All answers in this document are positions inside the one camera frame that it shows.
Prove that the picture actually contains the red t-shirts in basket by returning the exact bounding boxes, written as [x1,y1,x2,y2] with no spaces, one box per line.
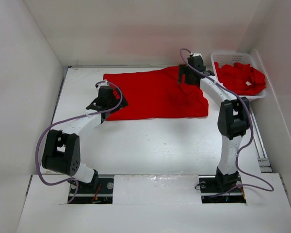
[214,62,266,96]

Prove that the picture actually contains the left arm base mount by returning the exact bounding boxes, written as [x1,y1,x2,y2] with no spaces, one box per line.
[67,175,114,204]

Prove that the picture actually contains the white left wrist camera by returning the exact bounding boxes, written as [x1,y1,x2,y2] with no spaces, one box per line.
[95,80,110,91]

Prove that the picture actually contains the white plastic basket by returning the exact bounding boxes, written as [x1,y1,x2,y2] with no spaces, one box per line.
[210,51,266,101]

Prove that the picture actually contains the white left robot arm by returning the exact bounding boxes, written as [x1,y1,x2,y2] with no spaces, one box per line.
[42,81,128,193]

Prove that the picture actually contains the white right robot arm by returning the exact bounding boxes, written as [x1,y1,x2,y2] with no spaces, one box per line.
[178,52,252,191]

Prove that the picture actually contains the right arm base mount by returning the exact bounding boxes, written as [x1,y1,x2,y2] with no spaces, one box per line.
[195,175,246,204]

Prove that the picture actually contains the red t-shirt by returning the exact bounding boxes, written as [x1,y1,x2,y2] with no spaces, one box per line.
[104,66,209,121]

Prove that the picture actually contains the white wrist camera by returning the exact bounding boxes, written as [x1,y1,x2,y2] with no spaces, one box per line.
[189,53,202,58]
[95,80,110,91]

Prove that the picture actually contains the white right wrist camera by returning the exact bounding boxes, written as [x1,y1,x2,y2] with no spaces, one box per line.
[189,53,202,58]

